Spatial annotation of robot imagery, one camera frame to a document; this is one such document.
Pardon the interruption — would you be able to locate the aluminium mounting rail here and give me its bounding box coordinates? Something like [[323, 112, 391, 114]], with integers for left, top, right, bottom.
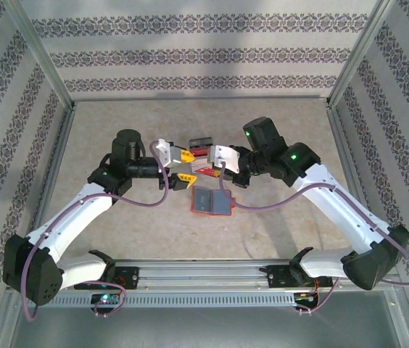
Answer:
[[7, 257, 397, 293]]

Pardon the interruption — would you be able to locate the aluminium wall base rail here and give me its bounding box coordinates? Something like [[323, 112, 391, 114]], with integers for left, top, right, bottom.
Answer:
[[72, 94, 331, 102]]

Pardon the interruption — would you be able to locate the aluminium corner post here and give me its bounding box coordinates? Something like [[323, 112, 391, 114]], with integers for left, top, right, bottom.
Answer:
[[326, 0, 400, 109], [3, 0, 77, 109]]

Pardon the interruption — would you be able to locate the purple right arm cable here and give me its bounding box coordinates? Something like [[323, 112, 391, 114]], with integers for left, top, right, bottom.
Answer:
[[218, 161, 409, 315]]

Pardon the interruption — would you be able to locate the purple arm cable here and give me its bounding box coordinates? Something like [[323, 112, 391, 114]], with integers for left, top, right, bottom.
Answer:
[[218, 161, 409, 315], [20, 140, 171, 322]]

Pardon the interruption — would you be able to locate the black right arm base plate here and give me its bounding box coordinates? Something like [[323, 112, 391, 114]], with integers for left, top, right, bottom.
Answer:
[[266, 263, 333, 290]]

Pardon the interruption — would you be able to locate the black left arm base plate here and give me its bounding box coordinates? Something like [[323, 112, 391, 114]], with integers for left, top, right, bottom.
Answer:
[[73, 266, 141, 291]]

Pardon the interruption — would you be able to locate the circuit board with green light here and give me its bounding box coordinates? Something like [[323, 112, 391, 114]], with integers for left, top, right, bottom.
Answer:
[[91, 292, 121, 305]]

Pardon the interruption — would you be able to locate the grey metal sheet panel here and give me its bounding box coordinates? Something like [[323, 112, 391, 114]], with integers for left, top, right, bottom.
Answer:
[[7, 306, 408, 348]]

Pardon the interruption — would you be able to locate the orange card holder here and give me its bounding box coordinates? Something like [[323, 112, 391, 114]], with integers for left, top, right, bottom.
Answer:
[[189, 184, 235, 218]]

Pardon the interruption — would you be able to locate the slotted grey cable duct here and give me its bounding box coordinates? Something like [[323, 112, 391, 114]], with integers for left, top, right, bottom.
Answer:
[[21, 291, 297, 308]]

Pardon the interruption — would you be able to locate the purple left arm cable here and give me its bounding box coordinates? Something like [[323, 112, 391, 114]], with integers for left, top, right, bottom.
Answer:
[[20, 140, 171, 322]]

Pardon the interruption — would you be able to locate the aluminium table side rail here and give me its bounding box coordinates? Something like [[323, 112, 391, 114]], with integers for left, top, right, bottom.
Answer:
[[21, 103, 78, 264], [323, 101, 387, 262]]

